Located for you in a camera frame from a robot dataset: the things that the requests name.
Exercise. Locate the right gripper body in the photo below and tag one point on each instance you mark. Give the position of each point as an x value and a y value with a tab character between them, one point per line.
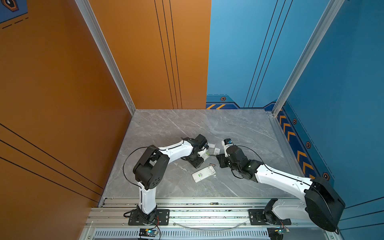
234	166

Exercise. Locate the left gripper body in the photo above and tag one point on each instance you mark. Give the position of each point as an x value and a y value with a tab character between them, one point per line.
197	157

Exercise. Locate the white TCL remote control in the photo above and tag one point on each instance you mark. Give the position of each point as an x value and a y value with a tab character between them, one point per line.
203	174

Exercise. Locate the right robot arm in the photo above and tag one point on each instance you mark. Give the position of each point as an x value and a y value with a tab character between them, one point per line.
318	200

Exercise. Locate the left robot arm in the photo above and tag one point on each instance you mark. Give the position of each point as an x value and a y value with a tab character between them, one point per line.
152	165

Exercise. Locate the right green circuit board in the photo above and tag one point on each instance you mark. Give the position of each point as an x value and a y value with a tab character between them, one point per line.
277	233

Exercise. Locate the green circuit board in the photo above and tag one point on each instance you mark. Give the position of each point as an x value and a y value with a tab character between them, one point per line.
149	234
277	233

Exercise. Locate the left green circuit board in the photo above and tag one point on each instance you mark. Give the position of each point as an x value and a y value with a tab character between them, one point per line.
149	234

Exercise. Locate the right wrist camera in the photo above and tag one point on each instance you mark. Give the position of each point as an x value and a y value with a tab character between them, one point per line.
226	144

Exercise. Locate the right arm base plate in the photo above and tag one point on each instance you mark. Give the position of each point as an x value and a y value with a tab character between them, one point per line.
259	217

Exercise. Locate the aluminium rail frame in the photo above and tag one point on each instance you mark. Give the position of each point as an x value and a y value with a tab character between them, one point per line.
194	219

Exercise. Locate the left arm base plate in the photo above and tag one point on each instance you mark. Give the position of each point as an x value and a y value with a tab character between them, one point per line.
158	217

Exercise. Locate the left aluminium corner post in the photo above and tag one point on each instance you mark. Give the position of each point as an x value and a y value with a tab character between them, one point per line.
101	42

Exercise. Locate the aluminium corner post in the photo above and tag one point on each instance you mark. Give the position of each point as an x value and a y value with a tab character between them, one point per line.
319	32
101	42

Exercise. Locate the right aluminium corner post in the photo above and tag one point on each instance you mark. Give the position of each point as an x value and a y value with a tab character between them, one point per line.
319	32

